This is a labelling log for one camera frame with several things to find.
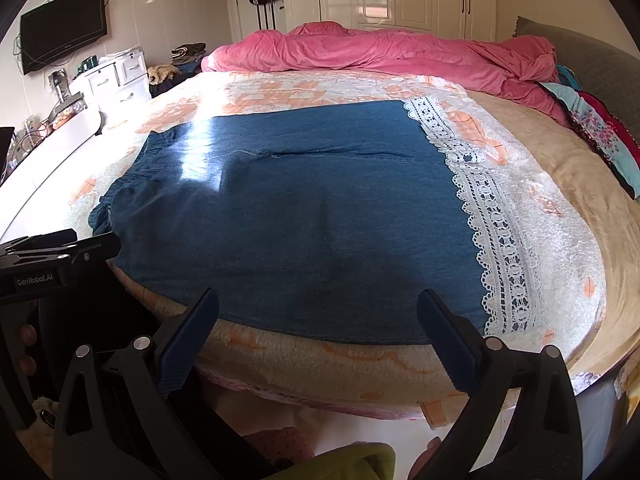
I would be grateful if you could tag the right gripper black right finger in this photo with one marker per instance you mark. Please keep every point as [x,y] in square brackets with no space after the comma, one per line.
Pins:
[543,439]

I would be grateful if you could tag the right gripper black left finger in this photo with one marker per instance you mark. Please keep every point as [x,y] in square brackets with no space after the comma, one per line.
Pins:
[113,420]

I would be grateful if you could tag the blue denim pants lace hem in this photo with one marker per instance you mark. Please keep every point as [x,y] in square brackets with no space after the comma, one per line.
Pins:
[324,222]

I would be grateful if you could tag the white curved footboard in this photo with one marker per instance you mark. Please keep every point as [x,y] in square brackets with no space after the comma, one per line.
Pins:
[31,202]

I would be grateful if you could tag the white drawer cabinet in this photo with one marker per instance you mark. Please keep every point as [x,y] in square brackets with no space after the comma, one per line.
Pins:
[118,82]

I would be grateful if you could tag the beige bed sheet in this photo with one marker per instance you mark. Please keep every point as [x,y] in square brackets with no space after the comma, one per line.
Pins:
[613,217]

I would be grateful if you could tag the pile of clothes on chair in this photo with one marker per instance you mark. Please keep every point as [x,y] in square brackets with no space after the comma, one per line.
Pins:
[185,63]

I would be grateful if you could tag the floral teal pink cloth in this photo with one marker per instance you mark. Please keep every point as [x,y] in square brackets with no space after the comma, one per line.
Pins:
[605,134]

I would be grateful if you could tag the pink duvet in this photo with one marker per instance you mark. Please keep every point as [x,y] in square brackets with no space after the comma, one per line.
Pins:
[513,70]

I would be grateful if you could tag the grey quilted headboard cushion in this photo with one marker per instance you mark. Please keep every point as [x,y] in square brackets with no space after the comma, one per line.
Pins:
[610,74]

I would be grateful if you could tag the black wall television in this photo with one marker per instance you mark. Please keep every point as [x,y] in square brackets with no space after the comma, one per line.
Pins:
[58,28]

